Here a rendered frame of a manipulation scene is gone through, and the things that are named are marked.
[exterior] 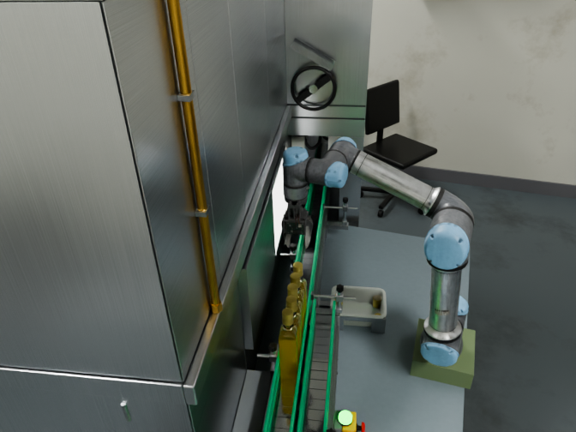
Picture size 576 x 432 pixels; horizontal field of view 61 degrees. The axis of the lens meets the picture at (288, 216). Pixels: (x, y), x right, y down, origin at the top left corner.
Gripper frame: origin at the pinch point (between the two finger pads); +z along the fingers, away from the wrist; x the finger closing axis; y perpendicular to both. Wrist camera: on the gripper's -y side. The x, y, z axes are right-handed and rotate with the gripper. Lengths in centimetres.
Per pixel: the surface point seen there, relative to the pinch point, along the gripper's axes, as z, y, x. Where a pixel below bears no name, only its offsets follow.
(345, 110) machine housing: -12, -92, 12
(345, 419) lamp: 40, 37, 19
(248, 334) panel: 20.4, 23.4, -13.6
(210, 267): -28, 49, -13
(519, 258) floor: 126, -168, 139
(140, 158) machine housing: -65, 69, -15
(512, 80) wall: 29, -273, 138
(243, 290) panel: 1.4, 23.4, -13.6
